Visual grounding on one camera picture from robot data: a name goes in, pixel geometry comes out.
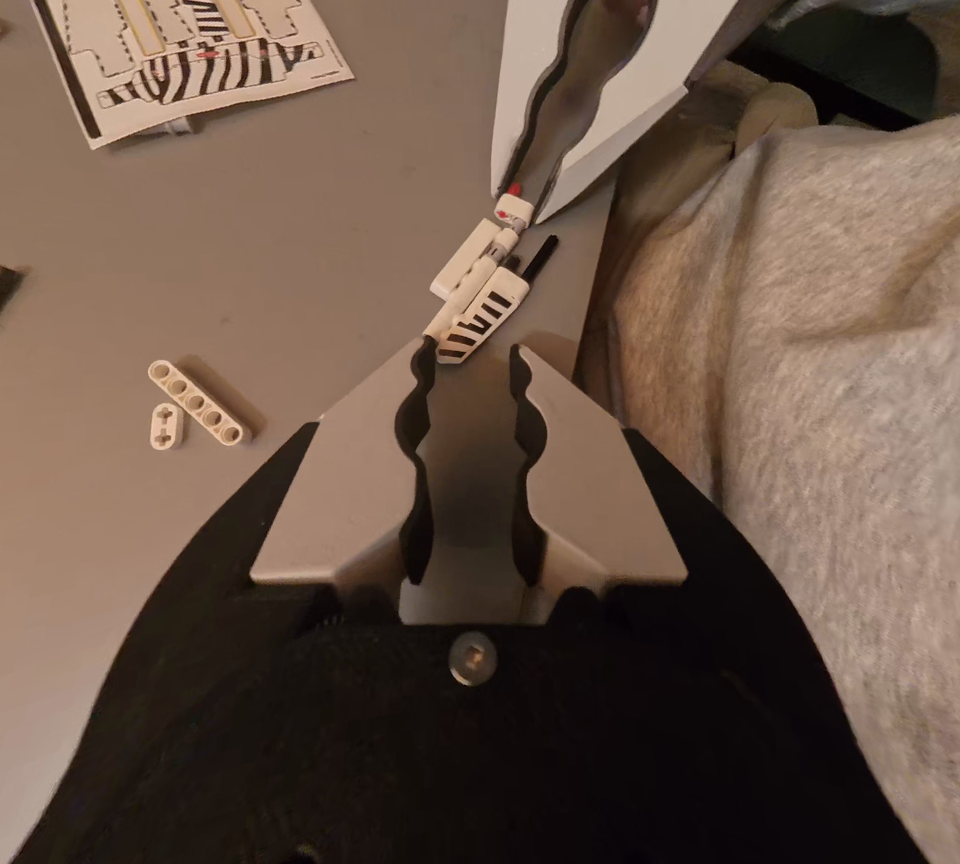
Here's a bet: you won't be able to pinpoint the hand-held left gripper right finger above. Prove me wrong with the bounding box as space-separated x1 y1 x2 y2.
508 343 690 619

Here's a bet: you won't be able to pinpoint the person's beige trousers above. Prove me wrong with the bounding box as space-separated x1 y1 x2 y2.
573 57 822 385

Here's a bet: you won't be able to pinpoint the person's right hand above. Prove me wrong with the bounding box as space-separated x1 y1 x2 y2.
588 0 655 58

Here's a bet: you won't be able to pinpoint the white five-hole lego beam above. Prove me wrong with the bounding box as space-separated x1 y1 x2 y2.
147 359 254 447

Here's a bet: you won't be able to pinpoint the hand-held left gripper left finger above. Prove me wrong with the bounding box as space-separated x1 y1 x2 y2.
248 336 441 611

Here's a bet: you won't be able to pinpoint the person's grey hoodie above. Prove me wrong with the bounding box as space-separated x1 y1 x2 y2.
611 117 960 864

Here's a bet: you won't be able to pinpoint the white two-hole lego connector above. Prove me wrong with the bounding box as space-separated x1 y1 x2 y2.
147 402 189 451

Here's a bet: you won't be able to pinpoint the white lego connector red pin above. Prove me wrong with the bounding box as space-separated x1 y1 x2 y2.
494 182 537 229

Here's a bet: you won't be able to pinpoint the zebra panel lego assembly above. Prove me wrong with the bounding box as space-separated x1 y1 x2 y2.
421 218 561 367

